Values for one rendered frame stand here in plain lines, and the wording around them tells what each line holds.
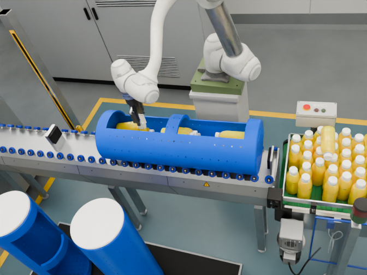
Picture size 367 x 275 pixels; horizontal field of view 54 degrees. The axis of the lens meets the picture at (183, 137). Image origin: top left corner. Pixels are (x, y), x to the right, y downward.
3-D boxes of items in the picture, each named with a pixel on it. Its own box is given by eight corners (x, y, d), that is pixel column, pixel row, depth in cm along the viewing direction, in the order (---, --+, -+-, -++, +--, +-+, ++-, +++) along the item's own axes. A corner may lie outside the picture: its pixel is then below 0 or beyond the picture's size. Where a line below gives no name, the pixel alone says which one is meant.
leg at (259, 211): (258, 244, 262) (254, 200, 216) (266, 246, 261) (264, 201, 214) (256, 252, 259) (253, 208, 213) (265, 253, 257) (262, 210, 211)
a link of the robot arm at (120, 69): (113, 88, 183) (128, 99, 176) (102, 64, 172) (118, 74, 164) (130, 77, 187) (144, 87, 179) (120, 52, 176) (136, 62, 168)
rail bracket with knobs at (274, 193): (268, 194, 186) (268, 183, 179) (283, 196, 184) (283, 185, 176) (266, 211, 180) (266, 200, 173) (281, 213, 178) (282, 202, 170)
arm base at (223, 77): (202, 63, 242) (201, 56, 238) (234, 66, 236) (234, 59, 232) (194, 79, 231) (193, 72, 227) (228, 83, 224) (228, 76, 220)
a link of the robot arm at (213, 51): (217, 55, 236) (215, 25, 220) (237, 66, 226) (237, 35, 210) (199, 67, 230) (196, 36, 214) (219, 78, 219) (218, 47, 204)
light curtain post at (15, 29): (107, 177, 331) (3, 9, 205) (112, 177, 329) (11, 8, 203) (104, 182, 327) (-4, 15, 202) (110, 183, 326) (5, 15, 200)
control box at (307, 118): (296, 113, 205) (297, 100, 197) (334, 115, 199) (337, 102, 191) (295, 126, 199) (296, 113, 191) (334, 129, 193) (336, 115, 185)
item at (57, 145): (63, 139, 239) (52, 124, 227) (67, 140, 237) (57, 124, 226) (55, 151, 233) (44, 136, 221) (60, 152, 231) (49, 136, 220)
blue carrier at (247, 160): (124, 133, 229) (109, 99, 209) (264, 144, 202) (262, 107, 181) (106, 168, 211) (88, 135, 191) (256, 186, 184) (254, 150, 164)
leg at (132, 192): (141, 208, 302) (117, 164, 255) (148, 209, 300) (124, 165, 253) (139, 215, 298) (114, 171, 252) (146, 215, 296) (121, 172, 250)
